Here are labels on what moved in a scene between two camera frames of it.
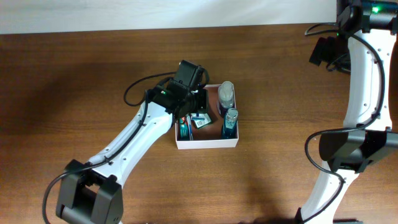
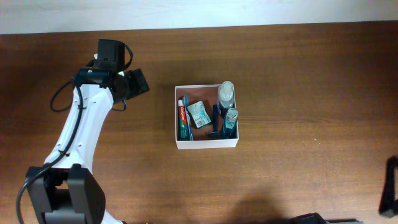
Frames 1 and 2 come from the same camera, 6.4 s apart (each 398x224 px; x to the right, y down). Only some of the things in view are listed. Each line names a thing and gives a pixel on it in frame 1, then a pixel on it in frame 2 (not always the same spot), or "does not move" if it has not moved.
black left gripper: [202, 104] -> [138, 84]
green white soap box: [200, 123] does not move
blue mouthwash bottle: [229, 128] does not move
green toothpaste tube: [183, 129] does not move
